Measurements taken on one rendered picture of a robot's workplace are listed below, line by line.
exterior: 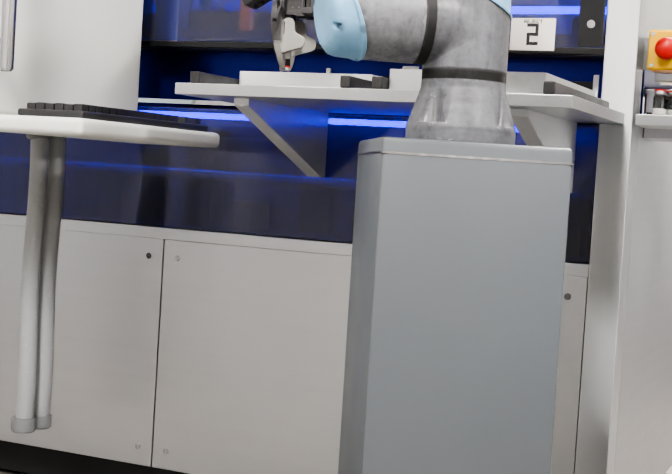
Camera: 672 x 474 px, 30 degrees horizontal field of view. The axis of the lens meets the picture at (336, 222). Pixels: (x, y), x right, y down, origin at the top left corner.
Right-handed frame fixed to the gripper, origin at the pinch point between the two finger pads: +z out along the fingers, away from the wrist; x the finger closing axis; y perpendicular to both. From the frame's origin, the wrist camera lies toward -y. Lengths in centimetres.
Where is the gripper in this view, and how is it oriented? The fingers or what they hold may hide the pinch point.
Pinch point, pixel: (282, 62)
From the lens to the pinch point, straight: 233.2
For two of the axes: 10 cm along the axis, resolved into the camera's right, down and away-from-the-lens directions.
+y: 9.1, 0.7, -4.0
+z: -0.6, 10.0, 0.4
